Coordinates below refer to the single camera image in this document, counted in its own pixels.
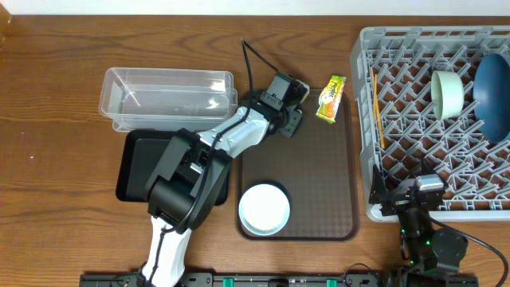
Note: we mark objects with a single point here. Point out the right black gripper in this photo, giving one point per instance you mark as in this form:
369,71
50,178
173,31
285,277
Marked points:
380,194

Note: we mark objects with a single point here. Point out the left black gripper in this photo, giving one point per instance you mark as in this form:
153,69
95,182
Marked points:
292,128

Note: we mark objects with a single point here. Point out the green orange snack wrapper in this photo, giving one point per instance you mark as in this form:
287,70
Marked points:
330,98

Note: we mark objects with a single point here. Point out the wooden chopstick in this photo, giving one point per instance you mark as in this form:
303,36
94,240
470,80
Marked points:
377,111
374,103

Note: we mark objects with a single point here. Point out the mint green bowl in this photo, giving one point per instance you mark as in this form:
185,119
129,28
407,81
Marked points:
447,94

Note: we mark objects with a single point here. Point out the white bowl light blue rim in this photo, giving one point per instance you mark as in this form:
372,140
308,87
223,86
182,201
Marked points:
264,209

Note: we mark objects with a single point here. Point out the dark blue plate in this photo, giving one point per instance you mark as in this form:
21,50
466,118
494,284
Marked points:
491,91

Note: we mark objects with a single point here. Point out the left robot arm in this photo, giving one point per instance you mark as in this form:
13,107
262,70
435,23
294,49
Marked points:
173,225

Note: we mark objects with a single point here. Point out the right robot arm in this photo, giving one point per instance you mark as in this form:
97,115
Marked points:
434,255

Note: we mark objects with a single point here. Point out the grey dishwasher rack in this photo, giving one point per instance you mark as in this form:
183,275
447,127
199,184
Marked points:
391,70

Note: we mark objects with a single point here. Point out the brown serving tray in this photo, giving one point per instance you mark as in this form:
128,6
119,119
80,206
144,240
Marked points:
316,170

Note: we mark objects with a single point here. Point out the clear plastic bin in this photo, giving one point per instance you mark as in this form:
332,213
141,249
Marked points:
167,99

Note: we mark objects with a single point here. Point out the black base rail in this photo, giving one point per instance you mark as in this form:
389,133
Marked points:
232,280

